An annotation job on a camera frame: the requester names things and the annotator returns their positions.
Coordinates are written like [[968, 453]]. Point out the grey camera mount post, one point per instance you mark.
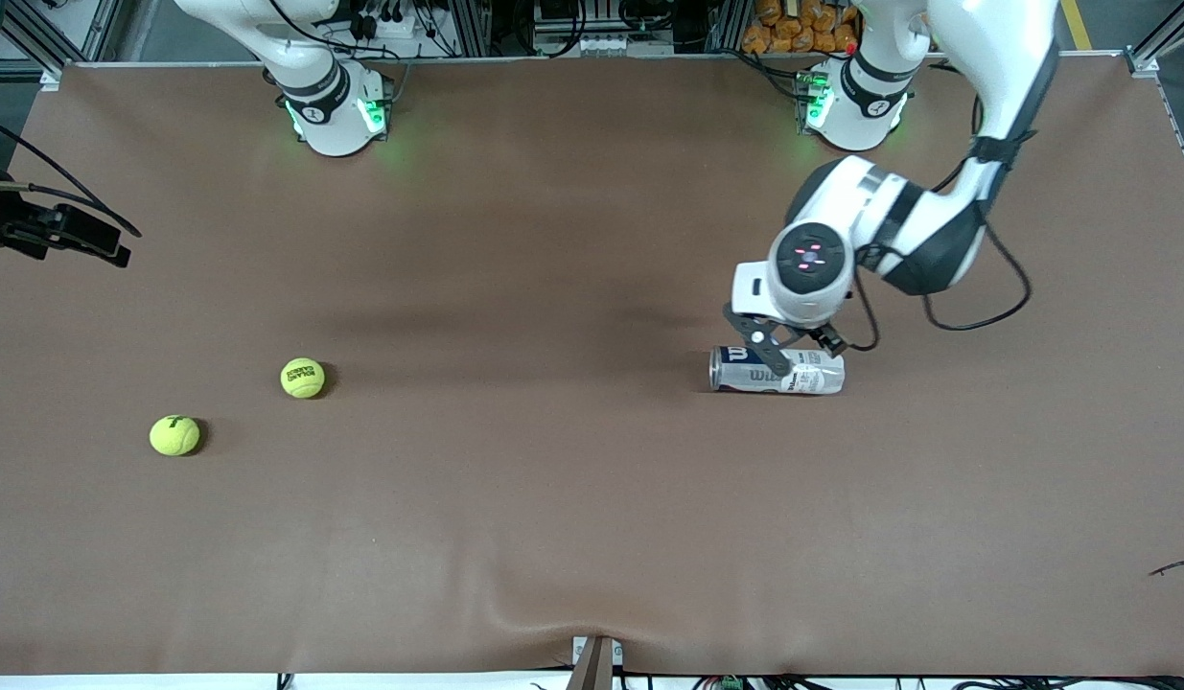
[[594, 666]]

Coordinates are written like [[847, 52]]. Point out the small black twig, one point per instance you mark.
[[1176, 566]]

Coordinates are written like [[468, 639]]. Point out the clear tennis ball can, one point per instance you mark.
[[735, 374]]

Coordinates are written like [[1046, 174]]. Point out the brown table mat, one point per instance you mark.
[[592, 527]]

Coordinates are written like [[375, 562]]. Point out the black electronics box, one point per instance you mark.
[[553, 11]]

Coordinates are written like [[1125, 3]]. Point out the yellow tennis ball black print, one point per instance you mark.
[[302, 378]]

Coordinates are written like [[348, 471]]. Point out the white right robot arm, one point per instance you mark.
[[333, 115]]

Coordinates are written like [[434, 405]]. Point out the white power strip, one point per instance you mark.
[[400, 27]]

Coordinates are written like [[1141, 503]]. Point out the orange packets pile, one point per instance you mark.
[[802, 24]]

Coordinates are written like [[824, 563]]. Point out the white terminal block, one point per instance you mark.
[[601, 44]]

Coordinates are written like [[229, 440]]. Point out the plain yellow tennis ball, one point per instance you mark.
[[174, 435]]

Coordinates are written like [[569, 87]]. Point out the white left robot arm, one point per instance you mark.
[[841, 201]]

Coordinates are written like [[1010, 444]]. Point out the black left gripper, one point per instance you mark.
[[826, 336]]

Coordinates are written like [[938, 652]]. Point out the aluminium frame profile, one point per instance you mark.
[[469, 24], [50, 77], [1143, 65]]

